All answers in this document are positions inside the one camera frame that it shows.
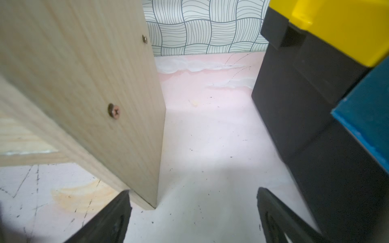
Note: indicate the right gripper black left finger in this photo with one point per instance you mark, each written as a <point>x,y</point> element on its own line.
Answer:
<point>109,225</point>

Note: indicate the yellow and black toolbox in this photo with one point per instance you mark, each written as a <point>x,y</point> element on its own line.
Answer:
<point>323,94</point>

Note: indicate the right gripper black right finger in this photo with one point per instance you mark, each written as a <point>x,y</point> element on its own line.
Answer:
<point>280,224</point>

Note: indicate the light wooden bookshelf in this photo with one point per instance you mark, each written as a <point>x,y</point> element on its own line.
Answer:
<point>82,76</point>

